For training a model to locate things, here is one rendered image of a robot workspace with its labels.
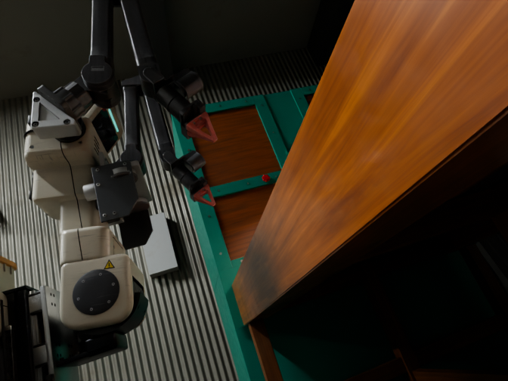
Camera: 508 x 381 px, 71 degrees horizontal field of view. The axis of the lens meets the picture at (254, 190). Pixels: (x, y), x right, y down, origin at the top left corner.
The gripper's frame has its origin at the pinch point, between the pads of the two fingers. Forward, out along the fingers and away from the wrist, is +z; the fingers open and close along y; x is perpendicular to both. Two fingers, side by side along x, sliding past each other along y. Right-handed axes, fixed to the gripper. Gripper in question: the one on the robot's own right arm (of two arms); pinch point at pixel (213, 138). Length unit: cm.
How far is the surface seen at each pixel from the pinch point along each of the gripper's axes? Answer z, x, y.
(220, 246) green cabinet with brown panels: 5, 0, 87
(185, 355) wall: 22, 48, 224
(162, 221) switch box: -69, -7, 212
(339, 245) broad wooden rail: 40, 13, -31
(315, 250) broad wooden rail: 37.8, 12.5, -22.0
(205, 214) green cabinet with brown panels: -12, -6, 87
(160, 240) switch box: -58, 4, 212
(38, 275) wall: -105, 90, 224
